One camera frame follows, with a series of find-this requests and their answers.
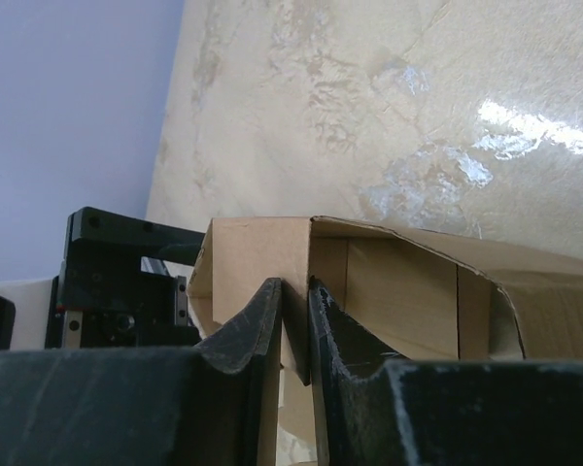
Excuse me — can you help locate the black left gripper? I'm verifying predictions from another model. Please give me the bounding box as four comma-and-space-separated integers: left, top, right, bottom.
0, 207, 208, 351

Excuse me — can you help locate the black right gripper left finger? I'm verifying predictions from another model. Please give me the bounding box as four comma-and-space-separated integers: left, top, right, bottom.
0, 278, 282, 465

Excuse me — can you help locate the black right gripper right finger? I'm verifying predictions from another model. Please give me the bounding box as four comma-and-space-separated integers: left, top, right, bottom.
308, 279, 583, 465

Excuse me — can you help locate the brown cardboard paper box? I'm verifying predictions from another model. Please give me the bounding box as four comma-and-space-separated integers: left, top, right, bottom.
186, 215, 583, 466

